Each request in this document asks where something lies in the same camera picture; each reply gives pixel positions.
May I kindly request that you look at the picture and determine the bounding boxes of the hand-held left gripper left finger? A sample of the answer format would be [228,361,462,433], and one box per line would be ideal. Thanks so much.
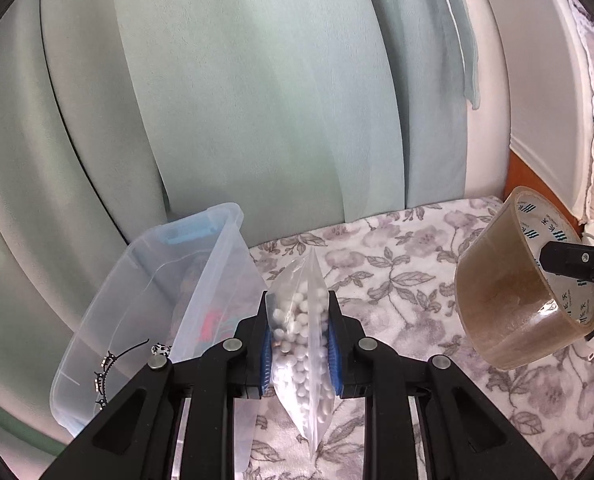
[40,290,274,480]

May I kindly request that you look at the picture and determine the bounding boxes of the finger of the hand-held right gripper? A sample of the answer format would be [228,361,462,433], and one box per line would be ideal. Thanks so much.
[537,240,594,284]

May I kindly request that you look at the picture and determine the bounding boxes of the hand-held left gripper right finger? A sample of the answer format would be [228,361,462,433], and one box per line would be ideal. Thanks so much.
[326,290,560,480]

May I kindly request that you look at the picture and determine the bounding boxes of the brown packing tape roll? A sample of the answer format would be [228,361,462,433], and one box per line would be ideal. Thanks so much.
[454,186,594,372]

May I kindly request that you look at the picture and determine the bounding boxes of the black studded headband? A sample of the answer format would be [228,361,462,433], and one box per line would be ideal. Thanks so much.
[94,340,170,407]

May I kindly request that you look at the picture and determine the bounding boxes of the clear plastic container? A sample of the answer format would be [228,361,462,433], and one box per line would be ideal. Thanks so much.
[51,202,268,480]

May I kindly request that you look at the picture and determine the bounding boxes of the clear bag of white beads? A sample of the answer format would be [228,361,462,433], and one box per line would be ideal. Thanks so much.
[266,247,339,461]

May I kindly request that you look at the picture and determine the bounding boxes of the grey floral blanket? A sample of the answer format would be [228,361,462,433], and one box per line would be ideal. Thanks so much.
[242,196,594,480]

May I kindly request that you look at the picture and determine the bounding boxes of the quilted beige lace cover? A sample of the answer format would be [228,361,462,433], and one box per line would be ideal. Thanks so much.
[529,0,594,227]

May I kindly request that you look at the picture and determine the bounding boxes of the pale green curtain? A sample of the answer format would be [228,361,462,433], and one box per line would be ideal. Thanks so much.
[0,0,479,453]

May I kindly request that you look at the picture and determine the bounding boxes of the pink and teal hair ties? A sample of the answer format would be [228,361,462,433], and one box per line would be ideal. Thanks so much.
[202,310,234,347]

